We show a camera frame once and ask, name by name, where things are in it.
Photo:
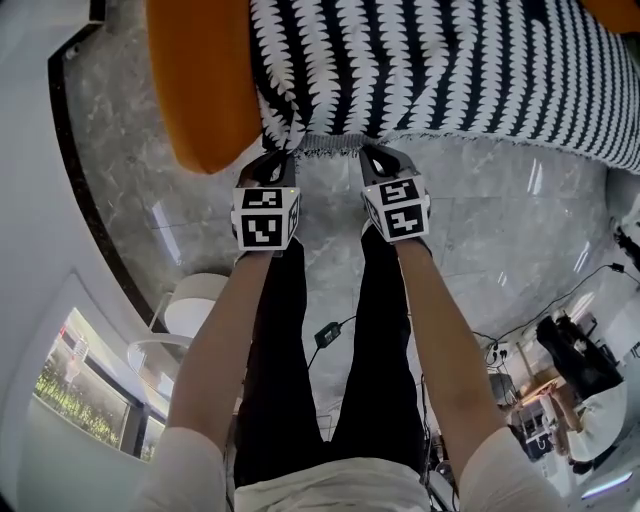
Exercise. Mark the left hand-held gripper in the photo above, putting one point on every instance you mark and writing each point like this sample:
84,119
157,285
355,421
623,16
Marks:
262,220

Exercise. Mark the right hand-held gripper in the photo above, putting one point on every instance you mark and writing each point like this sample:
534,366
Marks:
400,207

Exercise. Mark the black white patterned blanket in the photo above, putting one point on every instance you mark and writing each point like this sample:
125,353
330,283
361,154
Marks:
425,70

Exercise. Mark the orange sofa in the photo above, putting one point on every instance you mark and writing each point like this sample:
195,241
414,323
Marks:
205,90

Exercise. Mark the person's left forearm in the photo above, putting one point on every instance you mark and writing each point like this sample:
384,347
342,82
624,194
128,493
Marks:
220,340

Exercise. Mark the person's right forearm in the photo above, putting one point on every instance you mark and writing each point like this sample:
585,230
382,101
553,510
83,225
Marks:
445,340

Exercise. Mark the white round lamp shade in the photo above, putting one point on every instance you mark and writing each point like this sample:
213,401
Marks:
192,305

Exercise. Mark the black power adapter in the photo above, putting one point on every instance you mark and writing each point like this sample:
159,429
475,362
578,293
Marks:
327,333

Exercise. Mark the white power strip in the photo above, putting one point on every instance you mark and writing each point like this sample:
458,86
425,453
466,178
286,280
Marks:
497,354

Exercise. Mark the black stand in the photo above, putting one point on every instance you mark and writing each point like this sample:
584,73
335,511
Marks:
625,240

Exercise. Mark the large window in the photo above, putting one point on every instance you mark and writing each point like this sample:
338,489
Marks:
85,395

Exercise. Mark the person's white shirt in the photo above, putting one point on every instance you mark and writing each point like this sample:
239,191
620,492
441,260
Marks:
330,485

